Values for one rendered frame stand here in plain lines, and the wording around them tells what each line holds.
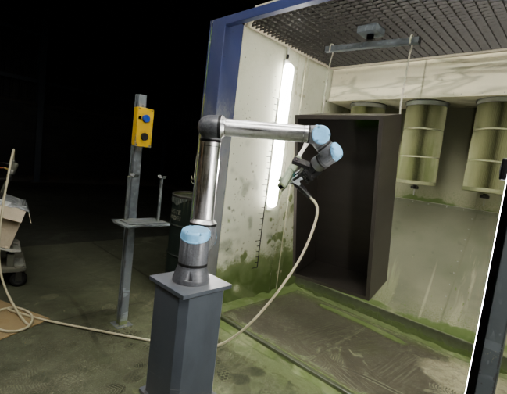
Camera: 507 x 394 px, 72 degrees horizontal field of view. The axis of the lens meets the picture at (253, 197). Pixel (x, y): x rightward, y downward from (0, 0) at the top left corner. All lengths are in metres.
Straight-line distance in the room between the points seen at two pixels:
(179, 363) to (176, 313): 0.25
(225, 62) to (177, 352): 1.94
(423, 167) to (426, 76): 0.76
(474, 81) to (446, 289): 1.64
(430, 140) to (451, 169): 0.42
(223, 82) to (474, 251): 2.43
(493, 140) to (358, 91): 1.22
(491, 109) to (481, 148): 0.30
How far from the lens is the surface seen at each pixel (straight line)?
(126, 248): 2.64
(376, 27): 2.70
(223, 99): 2.72
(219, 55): 2.76
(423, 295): 3.33
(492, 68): 3.30
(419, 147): 3.38
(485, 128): 3.25
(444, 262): 3.42
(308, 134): 1.75
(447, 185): 3.67
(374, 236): 2.37
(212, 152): 1.90
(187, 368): 1.92
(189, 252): 1.78
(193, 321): 1.81
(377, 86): 3.57
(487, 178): 3.21
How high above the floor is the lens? 1.29
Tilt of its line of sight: 6 degrees down
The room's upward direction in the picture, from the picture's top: 7 degrees clockwise
